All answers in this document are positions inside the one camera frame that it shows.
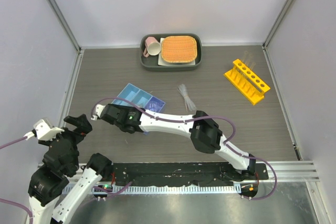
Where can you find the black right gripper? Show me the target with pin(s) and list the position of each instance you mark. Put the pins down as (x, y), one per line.
(121, 108)

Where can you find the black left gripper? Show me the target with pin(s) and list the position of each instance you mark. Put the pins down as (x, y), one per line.
(83, 126)

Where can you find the blue three-compartment organizer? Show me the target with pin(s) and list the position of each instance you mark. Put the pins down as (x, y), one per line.
(139, 97)

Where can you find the clear glass beaker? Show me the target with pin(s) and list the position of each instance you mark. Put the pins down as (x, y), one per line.
(153, 106)

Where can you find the bundle of plastic pipettes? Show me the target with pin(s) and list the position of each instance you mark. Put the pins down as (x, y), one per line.
(189, 104)

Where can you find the yellow test tube rack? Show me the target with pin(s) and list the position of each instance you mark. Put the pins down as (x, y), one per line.
(247, 82)

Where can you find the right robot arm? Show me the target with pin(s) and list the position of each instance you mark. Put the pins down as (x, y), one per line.
(208, 134)

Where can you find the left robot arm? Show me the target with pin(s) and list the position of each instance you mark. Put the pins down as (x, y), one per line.
(45, 189)

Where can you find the dark green plastic tray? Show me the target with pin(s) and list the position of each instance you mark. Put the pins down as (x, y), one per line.
(156, 63)

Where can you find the pink ceramic mug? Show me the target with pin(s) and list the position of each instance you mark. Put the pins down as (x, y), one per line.
(152, 47)

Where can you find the orange woven basket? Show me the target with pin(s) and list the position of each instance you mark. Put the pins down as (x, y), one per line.
(179, 49)

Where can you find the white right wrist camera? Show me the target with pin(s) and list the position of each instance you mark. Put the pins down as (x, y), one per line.
(97, 112)

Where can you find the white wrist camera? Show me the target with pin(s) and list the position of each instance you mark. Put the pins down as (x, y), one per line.
(97, 112)
(43, 130)

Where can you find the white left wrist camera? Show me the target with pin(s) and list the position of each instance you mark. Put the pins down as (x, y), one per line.
(43, 130)

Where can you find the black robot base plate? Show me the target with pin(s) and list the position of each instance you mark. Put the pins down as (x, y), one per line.
(181, 174)

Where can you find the white slotted cable duct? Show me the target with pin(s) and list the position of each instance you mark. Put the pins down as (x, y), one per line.
(137, 190)

